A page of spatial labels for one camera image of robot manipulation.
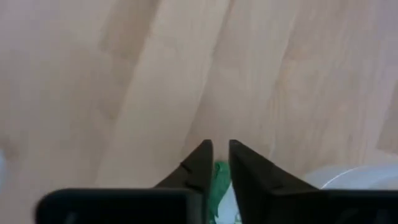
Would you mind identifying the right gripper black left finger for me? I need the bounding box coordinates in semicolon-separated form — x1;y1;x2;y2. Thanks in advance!
35;139;214;224

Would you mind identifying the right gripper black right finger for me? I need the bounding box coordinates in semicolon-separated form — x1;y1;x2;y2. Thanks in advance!
228;139;398;224

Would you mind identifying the green and white sachet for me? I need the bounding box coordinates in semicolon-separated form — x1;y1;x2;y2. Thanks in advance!
207;160;242;224

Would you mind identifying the white plastic bin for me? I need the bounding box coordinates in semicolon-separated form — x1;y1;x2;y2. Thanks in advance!
303;163;398;191

